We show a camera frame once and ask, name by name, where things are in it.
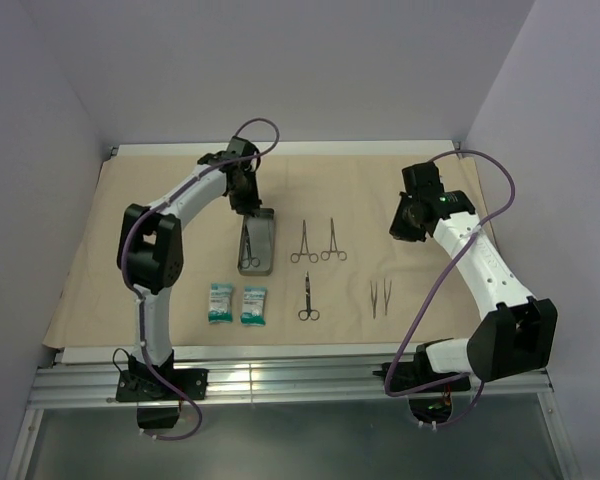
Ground steel tweezers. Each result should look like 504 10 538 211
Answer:
383 278 392 316
370 281 378 319

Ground metal instrument tray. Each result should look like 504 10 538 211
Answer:
237 208 276 276

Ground steel hemostat forceps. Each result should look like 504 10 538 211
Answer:
290 219 319 264
320 218 348 261

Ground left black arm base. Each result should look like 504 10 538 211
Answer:
115 369 209 430

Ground beige cloth wrap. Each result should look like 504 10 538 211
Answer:
44 155 480 348

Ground teal sterile packet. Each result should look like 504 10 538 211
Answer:
208 283 234 324
240 286 267 326

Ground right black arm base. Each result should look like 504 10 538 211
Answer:
390 361 471 393

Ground aluminium mounting rail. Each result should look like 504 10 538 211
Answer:
27 352 554 409

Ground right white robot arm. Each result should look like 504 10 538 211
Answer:
383 161 558 396

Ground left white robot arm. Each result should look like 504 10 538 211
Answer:
117 136 262 399

